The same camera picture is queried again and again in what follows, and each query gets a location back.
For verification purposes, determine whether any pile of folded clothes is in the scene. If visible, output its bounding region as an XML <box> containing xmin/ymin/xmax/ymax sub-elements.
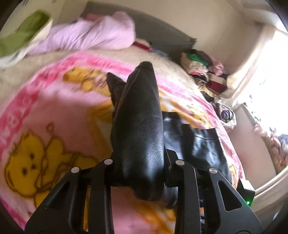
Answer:
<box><xmin>180</xmin><ymin>49</ymin><xmax>228</xmax><ymax>102</ymax></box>

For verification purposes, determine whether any grey upholstered headboard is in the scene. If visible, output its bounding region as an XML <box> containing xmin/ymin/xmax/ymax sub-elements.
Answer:
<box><xmin>81</xmin><ymin>1</ymin><xmax>197</xmax><ymax>63</ymax></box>

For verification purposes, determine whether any green and white blanket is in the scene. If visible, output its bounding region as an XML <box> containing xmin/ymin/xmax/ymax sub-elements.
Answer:
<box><xmin>1</xmin><ymin>10</ymin><xmax>53</xmax><ymax>69</ymax></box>

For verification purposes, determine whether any red and white pillow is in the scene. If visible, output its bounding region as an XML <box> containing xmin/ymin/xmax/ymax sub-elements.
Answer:
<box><xmin>133</xmin><ymin>38</ymin><xmax>152</xmax><ymax>52</ymax></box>

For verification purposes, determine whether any beige bed cover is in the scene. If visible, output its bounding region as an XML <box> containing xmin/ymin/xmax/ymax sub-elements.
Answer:
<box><xmin>1</xmin><ymin>46</ymin><xmax>201</xmax><ymax>100</ymax></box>

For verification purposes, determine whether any black leather jacket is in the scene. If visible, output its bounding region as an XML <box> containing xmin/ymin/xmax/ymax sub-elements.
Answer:
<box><xmin>107</xmin><ymin>61</ymin><xmax>232</xmax><ymax>207</ymax></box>

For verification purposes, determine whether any lilac quilted duvet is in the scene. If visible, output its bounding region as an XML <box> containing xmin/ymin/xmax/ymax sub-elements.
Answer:
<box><xmin>28</xmin><ymin>11</ymin><xmax>136</xmax><ymax>56</ymax></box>

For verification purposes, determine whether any grey patterned pillow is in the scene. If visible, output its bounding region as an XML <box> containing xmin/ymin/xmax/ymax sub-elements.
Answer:
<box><xmin>151</xmin><ymin>48</ymin><xmax>172</xmax><ymax>60</ymax></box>

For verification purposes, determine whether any cream curtain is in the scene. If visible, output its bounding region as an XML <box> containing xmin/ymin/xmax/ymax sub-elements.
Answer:
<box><xmin>220</xmin><ymin>25</ymin><xmax>277</xmax><ymax>109</ymax></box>

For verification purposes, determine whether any bag of clothes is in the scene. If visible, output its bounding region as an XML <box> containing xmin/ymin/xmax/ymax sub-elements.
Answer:
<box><xmin>210</xmin><ymin>100</ymin><xmax>237</xmax><ymax>133</ymax></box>

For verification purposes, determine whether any pink cartoon fleece blanket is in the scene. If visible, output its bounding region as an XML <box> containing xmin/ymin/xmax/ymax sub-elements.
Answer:
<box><xmin>1</xmin><ymin>52</ymin><xmax>245</xmax><ymax>231</ymax></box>

